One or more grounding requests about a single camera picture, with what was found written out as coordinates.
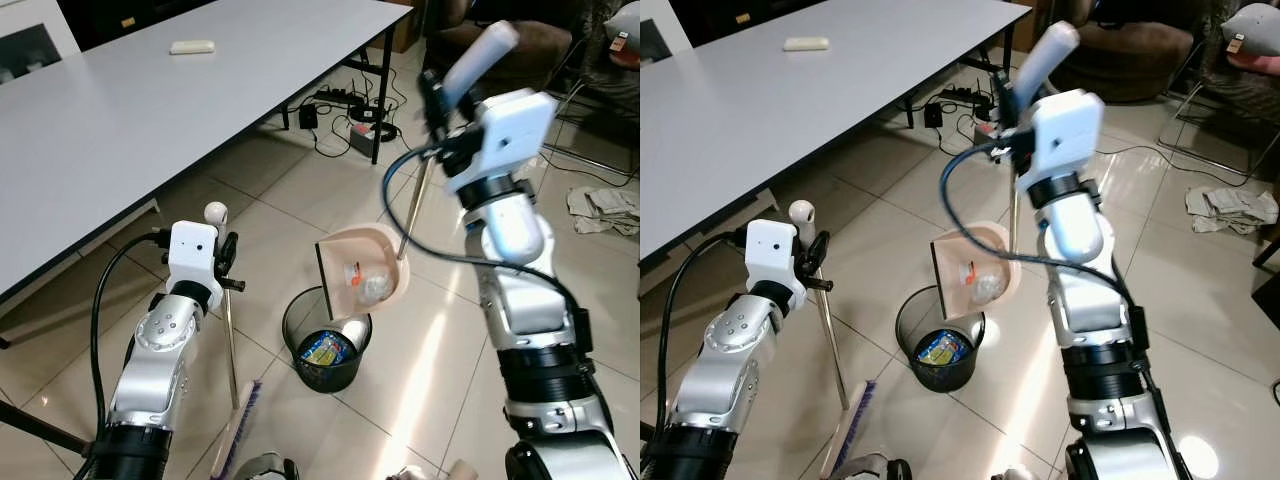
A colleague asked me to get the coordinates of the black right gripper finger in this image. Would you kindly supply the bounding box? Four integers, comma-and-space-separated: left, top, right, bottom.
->
991, 68, 1023, 136
419, 69, 449, 141

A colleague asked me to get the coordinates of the broom with purple bristles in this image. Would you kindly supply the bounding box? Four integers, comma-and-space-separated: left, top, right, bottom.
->
203, 201, 265, 480
787, 200, 880, 480

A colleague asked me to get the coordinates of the beige long-handled dustpan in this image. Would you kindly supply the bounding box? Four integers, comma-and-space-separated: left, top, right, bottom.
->
929, 19, 1082, 308
315, 19, 522, 310

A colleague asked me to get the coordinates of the grey crumpled floor cloth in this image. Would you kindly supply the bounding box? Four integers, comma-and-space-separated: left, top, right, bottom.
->
1184, 184, 1280, 237
566, 184, 641, 237

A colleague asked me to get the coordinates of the black slanted floor strut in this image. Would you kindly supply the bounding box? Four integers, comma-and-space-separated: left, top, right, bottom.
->
0, 399, 93, 458

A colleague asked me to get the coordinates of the white beam under table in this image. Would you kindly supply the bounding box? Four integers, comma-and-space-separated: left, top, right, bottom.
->
0, 197, 162, 306
640, 188, 781, 263

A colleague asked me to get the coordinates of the black mesh waste bin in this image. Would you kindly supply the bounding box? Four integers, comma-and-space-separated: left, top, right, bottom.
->
894, 284, 987, 394
281, 286, 374, 394

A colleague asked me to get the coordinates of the blue yellow snack packet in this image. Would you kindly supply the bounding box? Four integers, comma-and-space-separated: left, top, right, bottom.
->
297, 331, 360, 367
914, 329, 974, 367

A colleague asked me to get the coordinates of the brown armchair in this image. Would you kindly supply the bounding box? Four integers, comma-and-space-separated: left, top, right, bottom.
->
1058, 0, 1198, 103
424, 0, 589, 98

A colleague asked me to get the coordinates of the crumpled clear plastic wrapper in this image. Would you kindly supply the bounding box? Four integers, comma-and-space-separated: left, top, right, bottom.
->
968, 264, 1009, 302
352, 266, 394, 304

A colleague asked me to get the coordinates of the robot left leg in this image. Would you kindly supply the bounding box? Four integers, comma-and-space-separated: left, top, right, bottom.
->
837, 451, 914, 480
231, 451, 302, 480

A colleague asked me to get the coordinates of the grey pillow with tag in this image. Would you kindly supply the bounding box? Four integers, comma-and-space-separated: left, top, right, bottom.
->
606, 0, 641, 69
1221, 2, 1280, 74

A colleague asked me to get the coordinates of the white cabinet with dark glass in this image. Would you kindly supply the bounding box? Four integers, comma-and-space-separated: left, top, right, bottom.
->
640, 0, 694, 63
0, 0, 82, 87

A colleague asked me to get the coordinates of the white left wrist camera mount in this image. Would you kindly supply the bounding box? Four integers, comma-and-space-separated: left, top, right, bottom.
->
165, 220, 222, 292
744, 217, 807, 301

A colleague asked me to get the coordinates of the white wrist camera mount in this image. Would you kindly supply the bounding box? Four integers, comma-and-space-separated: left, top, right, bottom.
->
165, 220, 222, 292
1013, 87, 1106, 198
744, 217, 807, 301
453, 87, 559, 198

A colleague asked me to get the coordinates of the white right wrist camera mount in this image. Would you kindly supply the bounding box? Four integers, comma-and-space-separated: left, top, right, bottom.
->
1013, 87, 1106, 198
453, 87, 559, 198

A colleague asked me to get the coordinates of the metal chair frame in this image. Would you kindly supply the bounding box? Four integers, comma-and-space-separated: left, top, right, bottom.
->
1158, 55, 1280, 183
543, 60, 641, 183

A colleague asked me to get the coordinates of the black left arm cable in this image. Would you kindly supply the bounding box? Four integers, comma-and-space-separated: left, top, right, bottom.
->
89, 231, 173, 446
652, 231, 753, 446

